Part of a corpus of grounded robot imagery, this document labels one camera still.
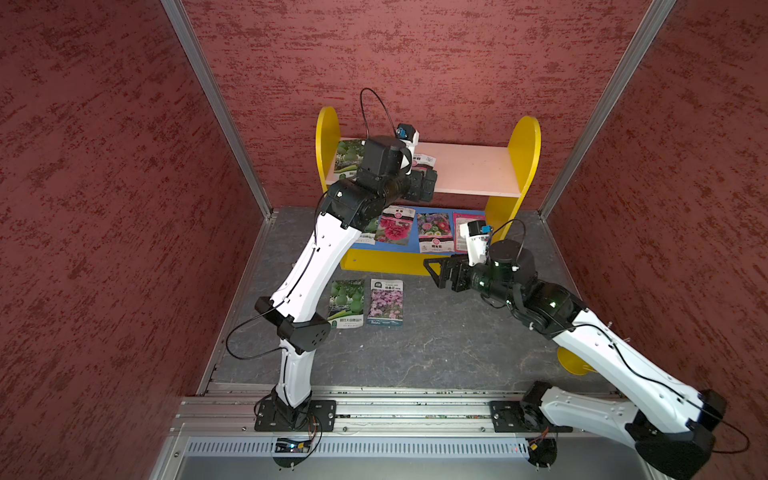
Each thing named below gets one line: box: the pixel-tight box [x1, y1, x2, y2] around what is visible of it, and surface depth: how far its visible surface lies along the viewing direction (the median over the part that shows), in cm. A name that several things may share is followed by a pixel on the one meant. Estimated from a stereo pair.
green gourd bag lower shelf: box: [356, 218, 379, 245], surface depth 96 cm
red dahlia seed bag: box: [374, 204, 416, 246], surface depth 99 cm
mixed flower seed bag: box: [417, 213, 454, 253], surface depth 97 cm
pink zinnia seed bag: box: [412, 153, 437, 172], surface depth 79 cm
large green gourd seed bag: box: [327, 279, 365, 329], surface depth 96 cm
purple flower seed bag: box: [366, 278, 404, 326], surface depth 96 cm
